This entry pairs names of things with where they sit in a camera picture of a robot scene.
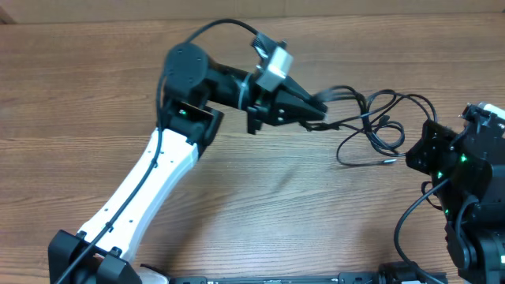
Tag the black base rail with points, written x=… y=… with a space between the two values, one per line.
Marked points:
x=387 y=273

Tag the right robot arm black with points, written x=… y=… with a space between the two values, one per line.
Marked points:
x=475 y=227

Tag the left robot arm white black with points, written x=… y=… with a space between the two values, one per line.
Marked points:
x=104 y=248

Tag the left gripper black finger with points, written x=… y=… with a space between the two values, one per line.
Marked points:
x=295 y=93
x=289 y=108

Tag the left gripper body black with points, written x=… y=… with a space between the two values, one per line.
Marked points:
x=259 y=110

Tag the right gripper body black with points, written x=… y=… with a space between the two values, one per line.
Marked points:
x=432 y=159

